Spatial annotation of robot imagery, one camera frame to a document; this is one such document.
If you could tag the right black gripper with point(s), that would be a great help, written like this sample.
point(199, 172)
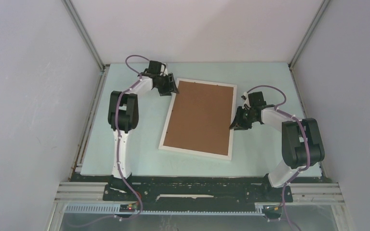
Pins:
point(237, 124)

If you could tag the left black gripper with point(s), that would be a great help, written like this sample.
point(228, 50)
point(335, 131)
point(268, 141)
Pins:
point(170, 86)

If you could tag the brown backing board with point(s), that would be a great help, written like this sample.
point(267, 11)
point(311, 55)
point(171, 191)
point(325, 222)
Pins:
point(201, 118)

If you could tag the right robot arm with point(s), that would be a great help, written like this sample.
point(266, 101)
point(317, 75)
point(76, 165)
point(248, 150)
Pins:
point(301, 142)

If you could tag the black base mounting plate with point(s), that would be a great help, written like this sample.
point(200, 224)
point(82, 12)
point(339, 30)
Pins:
point(196, 194)

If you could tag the left corner aluminium profile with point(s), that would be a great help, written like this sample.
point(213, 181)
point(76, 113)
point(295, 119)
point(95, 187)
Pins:
point(76, 19)

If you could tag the corner aluminium profile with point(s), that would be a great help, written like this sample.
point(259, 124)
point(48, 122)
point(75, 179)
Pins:
point(76, 19)
point(309, 32)

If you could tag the right corner aluminium profile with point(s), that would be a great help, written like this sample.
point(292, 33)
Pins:
point(309, 32)

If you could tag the white toothed cable duct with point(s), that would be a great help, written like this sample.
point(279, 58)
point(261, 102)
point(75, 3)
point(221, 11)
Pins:
point(115, 209)

